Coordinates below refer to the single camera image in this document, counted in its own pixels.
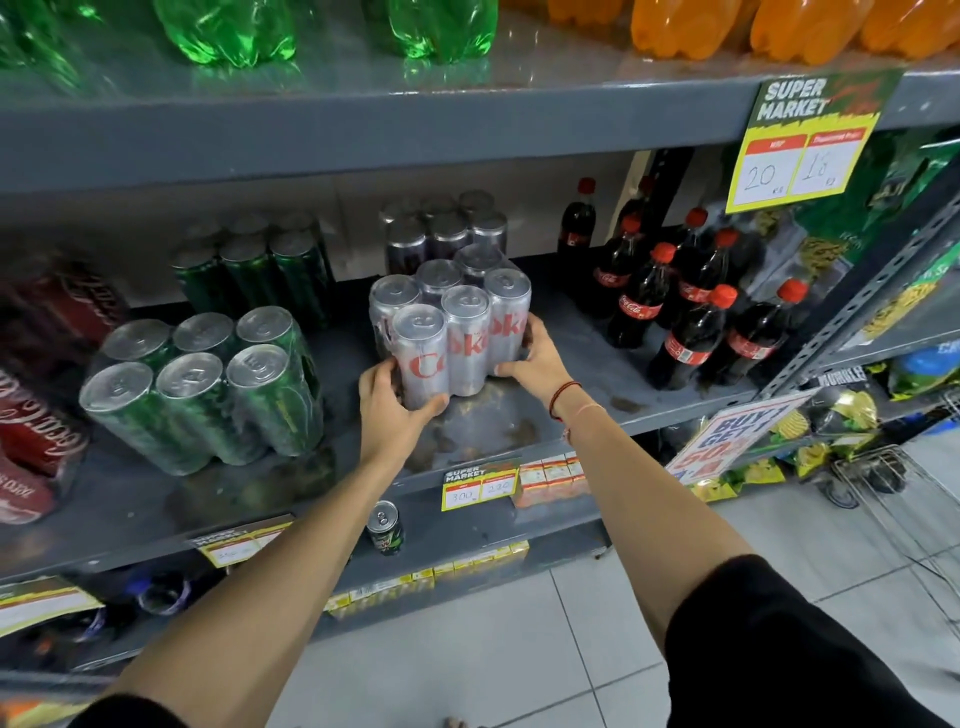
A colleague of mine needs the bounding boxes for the person's left hand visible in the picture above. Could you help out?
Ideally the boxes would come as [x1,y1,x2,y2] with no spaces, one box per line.
[357,357,452,482]

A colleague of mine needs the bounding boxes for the person's right hand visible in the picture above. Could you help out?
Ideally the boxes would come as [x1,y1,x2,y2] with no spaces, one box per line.
[492,311,579,421]

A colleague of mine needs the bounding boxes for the silver soda can six-pack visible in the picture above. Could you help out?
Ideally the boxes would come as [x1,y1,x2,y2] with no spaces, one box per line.
[366,243,534,411]

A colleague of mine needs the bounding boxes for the person's left forearm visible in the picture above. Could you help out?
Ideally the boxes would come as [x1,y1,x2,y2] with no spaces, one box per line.
[105,450,421,714]

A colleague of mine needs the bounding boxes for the person's right forearm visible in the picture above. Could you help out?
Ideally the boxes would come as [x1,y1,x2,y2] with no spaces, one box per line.
[555,397,760,650]

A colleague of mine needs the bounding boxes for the small yellow price tag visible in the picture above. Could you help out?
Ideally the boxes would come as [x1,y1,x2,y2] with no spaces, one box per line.
[0,576,105,640]
[440,465,521,513]
[186,520,294,570]

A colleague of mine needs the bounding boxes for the orange white price tags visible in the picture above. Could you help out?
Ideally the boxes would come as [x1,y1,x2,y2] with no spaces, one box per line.
[516,453,591,509]

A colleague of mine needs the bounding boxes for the single green soda can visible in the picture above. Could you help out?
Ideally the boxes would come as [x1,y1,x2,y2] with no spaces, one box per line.
[365,500,405,557]

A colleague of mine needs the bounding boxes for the dark soda can six-pack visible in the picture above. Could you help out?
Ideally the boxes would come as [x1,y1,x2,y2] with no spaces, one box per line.
[380,189,510,277]

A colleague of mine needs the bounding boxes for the group of cola bottles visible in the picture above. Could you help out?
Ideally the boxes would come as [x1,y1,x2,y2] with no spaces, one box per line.
[555,175,813,393]

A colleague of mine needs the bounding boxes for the green soda can six-pack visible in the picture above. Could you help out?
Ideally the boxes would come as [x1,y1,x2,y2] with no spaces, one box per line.
[78,305,326,478]
[169,212,336,333]

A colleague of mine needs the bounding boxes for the white red promotion sign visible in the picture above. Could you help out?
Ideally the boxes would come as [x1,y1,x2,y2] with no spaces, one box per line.
[663,388,820,487]

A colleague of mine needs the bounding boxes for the grey metal shelf unit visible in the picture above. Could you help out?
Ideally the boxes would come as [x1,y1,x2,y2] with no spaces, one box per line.
[0,30,960,676]

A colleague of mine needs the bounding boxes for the pile of yellow snack packets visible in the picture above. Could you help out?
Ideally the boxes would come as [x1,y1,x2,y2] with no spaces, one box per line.
[688,366,905,505]

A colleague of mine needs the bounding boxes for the green soda bottle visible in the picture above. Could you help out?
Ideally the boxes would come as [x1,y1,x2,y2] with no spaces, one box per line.
[0,0,95,72]
[152,0,299,69]
[382,0,501,64]

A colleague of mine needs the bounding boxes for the row of green snack packets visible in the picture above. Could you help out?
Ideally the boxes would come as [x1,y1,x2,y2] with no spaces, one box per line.
[750,129,960,343]

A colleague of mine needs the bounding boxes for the large green yellow price sign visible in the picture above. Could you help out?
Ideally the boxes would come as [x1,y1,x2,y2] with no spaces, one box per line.
[724,69,906,216]

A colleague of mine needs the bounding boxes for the orange soda bottle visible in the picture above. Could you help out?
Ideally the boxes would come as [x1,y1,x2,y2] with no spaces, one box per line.
[629,0,745,61]
[861,0,960,61]
[748,0,876,67]

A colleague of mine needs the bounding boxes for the red soda can pack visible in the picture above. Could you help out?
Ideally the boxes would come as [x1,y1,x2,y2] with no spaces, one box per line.
[0,253,130,380]
[0,366,93,528]

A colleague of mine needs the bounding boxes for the black shirt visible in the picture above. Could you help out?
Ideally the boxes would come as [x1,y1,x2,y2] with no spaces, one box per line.
[66,553,960,728]

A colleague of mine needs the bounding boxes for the blue snack packet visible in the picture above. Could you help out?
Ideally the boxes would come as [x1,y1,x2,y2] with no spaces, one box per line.
[889,347,960,400]

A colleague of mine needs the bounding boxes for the red string bracelet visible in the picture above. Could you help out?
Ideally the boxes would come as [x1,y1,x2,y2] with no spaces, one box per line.
[547,380,585,422]

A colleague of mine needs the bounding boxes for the wire shopping cart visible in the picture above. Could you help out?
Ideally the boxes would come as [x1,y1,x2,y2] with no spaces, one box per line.
[819,444,960,594]

